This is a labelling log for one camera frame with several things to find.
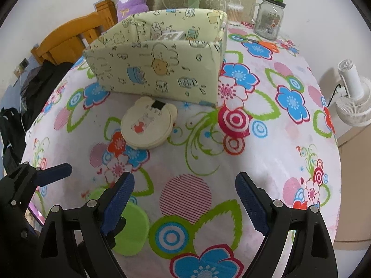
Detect white cable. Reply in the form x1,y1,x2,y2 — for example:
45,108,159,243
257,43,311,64
17,64,27,132

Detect white charger box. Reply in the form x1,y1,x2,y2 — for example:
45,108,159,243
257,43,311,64
157,30,186,41

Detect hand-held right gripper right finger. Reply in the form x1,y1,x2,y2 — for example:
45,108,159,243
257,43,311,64
235,172,339,278

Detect green rounded case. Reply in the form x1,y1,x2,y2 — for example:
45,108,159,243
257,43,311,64
87,188,150,256

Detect yellow cartoon print storage box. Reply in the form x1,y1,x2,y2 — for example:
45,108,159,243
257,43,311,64
83,7,228,107

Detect floral tablecloth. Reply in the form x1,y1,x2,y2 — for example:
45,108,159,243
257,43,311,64
20,20,341,278

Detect cream bear-shaped case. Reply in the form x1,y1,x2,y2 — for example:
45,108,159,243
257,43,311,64
120,96,178,150

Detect glass mug jar green lid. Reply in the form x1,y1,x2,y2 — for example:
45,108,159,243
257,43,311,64
250,0,287,41

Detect black bag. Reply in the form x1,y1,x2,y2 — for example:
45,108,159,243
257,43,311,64
0,107,27,177

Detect black jacket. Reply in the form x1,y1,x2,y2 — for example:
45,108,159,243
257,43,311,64
20,61,73,131

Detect white desk fan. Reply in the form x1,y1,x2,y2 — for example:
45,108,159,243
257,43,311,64
327,59,371,127

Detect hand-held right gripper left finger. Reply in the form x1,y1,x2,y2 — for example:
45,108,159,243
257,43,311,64
38,171,135,278

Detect black fan cable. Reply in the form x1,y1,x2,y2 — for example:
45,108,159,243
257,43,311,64
329,83,347,107

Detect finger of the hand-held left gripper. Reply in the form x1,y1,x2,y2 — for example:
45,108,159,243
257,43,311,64
0,163,72,207

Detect wooden chair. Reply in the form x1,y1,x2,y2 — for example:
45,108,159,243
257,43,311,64
30,0,119,66

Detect purple plush toy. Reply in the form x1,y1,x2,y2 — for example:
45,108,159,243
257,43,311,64
116,0,150,22

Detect cotton swab jar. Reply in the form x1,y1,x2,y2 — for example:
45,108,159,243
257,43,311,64
227,3,243,26

